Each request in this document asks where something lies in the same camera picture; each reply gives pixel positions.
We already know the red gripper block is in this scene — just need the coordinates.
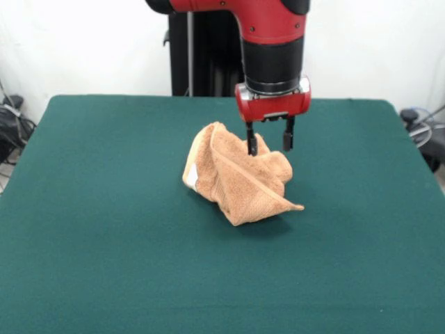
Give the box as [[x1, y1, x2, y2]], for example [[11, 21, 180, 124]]
[[234, 77, 312, 157]]

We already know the tan terry towel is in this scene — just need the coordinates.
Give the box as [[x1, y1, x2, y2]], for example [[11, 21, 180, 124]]
[[181, 120, 306, 228]]

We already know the dark green table cloth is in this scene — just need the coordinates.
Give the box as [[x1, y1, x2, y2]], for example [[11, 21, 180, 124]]
[[0, 94, 445, 334]]

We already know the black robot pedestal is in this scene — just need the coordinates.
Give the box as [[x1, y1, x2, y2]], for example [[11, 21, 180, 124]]
[[162, 12, 246, 97]]

